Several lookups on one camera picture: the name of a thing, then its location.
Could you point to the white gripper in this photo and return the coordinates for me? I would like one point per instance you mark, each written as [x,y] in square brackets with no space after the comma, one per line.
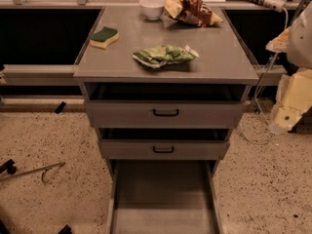
[300,44]

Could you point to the green jalapeno chip bag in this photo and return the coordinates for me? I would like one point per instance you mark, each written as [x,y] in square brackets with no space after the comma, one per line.
[159,56]

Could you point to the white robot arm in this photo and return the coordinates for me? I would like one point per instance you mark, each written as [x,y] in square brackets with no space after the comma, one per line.
[299,50]

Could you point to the brown yellow chip bag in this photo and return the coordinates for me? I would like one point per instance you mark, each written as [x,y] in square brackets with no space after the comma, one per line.
[193,12]

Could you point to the grey drawer cabinet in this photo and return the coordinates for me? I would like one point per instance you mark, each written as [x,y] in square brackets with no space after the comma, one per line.
[221,60]

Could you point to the middle drawer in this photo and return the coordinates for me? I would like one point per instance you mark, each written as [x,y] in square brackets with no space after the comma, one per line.
[161,144]

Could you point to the drawer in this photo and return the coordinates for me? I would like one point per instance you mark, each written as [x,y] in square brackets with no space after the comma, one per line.
[152,105]
[163,197]
[161,144]

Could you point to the top drawer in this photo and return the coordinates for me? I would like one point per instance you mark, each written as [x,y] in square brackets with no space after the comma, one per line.
[152,105]

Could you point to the bottom drawer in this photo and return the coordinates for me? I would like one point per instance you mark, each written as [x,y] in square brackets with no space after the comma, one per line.
[163,197]

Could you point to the white bowl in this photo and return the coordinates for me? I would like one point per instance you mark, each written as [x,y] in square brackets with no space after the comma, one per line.
[152,9]

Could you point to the green yellow sponge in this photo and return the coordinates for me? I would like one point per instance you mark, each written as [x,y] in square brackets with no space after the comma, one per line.
[104,37]

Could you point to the metal rod on floor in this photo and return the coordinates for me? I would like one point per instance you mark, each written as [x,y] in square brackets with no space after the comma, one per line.
[32,172]

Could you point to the black caster wheel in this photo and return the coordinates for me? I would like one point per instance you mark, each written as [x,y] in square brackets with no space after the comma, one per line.
[8,167]

